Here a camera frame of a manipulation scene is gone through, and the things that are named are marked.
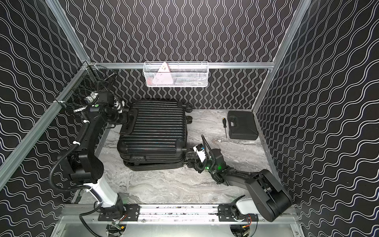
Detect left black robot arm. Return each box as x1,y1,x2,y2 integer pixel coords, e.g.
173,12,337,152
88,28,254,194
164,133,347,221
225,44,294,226
49,92,138,217

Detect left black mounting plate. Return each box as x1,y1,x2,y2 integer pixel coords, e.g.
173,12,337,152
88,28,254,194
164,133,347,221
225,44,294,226
98,204,141,222

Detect clear plastic wall bin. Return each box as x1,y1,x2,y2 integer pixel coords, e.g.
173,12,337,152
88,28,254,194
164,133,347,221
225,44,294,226
143,61,209,87

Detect white triangle label card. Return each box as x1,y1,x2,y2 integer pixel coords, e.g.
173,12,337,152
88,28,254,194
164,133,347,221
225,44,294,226
152,62,174,86

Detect black wire mesh basket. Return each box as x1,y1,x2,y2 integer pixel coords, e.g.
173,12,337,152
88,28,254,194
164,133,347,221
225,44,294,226
55,64,117,116

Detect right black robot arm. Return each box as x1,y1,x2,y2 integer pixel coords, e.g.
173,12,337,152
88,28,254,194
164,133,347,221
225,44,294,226
185,144,293,222

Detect black mounting plate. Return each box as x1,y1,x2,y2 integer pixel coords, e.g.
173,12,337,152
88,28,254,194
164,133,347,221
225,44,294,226
217,204,259,223
98,204,141,222

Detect black-handled screwdriver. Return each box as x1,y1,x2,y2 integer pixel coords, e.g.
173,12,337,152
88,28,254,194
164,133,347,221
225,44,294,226
222,118,228,138

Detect black ribbed hard-shell suitcase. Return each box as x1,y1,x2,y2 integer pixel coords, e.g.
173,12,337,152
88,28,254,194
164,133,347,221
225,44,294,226
117,100,193,171

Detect black plastic tool case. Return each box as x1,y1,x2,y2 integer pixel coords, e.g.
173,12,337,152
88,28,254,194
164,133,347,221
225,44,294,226
227,111,259,140

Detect left corrugated black cable conduit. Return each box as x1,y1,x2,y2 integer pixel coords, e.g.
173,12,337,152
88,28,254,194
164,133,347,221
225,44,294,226
48,118,92,193

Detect silver items in basket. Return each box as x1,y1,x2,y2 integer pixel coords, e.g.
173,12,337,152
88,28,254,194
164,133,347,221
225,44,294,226
73,92,98,113

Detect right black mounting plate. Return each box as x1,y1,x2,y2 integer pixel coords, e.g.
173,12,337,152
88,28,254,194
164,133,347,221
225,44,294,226
217,204,259,223

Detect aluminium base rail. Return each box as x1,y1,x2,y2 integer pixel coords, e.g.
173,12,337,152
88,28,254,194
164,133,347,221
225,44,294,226
60,203,300,225

